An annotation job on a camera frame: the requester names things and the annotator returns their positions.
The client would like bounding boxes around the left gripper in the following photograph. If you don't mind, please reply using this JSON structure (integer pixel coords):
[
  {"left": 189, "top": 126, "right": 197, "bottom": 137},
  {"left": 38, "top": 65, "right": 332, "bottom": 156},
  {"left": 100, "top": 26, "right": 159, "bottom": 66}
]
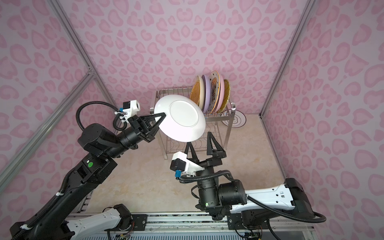
[{"left": 106, "top": 112, "right": 165, "bottom": 161}]

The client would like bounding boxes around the white plate orange sunburst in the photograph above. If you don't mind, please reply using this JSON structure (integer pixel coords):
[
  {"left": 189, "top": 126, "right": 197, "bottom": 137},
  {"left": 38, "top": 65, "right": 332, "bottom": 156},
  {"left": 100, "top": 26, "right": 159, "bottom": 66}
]
[{"left": 154, "top": 95, "right": 206, "bottom": 143}]

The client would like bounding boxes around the white plate black rim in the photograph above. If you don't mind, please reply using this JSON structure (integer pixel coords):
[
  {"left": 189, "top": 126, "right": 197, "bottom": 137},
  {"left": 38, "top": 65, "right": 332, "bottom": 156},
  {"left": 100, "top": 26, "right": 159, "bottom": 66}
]
[{"left": 221, "top": 111, "right": 247, "bottom": 129}]

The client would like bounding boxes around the orange woven plate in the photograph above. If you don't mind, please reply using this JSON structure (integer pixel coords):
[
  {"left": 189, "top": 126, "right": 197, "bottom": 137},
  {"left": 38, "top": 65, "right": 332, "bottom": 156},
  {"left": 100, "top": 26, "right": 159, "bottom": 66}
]
[{"left": 190, "top": 80, "right": 200, "bottom": 105}]

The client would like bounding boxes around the pink bear plate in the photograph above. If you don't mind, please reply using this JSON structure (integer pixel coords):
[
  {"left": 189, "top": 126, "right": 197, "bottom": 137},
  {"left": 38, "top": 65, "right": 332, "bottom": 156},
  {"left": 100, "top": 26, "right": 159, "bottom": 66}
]
[{"left": 214, "top": 78, "right": 225, "bottom": 113}]

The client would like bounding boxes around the purple shell-shaped plate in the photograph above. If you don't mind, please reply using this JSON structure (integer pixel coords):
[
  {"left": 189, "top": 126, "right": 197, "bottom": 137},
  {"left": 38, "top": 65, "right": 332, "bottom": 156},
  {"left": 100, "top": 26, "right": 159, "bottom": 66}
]
[{"left": 202, "top": 75, "right": 212, "bottom": 114}]

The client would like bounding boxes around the yellow woven plate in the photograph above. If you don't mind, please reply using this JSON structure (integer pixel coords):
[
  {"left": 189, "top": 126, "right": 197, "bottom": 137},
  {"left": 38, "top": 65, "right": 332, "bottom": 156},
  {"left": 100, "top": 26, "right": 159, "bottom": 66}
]
[{"left": 218, "top": 79, "right": 231, "bottom": 114}]

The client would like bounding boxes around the white star cartoon plate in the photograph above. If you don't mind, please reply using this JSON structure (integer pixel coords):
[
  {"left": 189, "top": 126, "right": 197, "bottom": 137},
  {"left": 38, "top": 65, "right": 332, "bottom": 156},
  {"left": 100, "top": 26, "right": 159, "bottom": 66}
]
[{"left": 207, "top": 71, "right": 221, "bottom": 114}]

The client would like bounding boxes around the cream plain plate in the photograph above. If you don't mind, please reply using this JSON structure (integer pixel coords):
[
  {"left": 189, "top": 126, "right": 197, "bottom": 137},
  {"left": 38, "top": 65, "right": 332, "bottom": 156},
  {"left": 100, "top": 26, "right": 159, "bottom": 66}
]
[{"left": 196, "top": 76, "right": 204, "bottom": 110}]

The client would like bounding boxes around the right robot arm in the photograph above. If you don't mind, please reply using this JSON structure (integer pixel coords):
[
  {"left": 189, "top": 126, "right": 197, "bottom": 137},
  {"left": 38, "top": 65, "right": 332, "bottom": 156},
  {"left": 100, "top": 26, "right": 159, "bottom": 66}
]
[{"left": 170, "top": 133, "right": 326, "bottom": 229}]

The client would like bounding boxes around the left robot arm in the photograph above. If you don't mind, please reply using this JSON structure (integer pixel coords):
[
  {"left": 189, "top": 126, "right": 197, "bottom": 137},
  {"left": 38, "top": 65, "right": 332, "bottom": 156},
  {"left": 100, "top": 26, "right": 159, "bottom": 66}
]
[{"left": 10, "top": 113, "right": 166, "bottom": 240}]

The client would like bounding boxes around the steel two-tier dish rack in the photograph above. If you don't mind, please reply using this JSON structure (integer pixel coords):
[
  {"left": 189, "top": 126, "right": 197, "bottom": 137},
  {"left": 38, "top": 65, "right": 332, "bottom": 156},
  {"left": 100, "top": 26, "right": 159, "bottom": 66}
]
[{"left": 150, "top": 87, "right": 236, "bottom": 160}]

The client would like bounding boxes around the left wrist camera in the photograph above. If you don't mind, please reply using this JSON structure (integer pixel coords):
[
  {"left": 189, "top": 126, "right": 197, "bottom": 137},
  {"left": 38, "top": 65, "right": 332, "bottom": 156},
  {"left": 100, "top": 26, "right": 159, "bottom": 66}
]
[{"left": 115, "top": 100, "right": 141, "bottom": 123}]

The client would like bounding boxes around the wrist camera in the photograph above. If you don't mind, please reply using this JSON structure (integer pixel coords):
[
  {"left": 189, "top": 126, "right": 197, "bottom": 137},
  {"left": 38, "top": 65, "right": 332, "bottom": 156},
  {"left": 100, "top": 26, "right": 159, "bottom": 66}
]
[
  {"left": 115, "top": 100, "right": 141, "bottom": 123},
  {"left": 170, "top": 152, "right": 204, "bottom": 180}
]

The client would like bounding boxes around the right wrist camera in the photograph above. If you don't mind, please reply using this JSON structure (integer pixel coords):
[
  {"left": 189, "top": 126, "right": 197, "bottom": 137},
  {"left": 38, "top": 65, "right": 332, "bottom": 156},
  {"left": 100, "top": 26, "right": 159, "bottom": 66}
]
[{"left": 170, "top": 152, "right": 204, "bottom": 180}]

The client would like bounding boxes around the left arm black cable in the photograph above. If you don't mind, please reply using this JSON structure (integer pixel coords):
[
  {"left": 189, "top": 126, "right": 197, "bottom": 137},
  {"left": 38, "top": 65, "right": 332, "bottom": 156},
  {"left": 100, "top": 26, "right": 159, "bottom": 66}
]
[{"left": 75, "top": 101, "right": 128, "bottom": 132}]

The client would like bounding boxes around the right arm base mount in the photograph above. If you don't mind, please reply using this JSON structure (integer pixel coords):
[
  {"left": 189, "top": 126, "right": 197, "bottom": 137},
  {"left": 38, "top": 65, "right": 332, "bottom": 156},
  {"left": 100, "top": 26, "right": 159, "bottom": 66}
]
[{"left": 227, "top": 210, "right": 268, "bottom": 231}]

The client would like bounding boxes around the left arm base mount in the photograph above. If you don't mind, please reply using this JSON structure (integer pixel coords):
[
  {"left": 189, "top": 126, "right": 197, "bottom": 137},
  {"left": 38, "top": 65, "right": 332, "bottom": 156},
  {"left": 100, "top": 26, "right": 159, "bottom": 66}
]
[{"left": 103, "top": 204, "right": 148, "bottom": 232}]

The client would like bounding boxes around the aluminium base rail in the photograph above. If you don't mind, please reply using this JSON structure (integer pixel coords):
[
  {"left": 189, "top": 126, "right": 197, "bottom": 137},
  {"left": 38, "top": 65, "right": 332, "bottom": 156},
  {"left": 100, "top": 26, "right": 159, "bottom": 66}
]
[{"left": 55, "top": 191, "right": 319, "bottom": 240}]

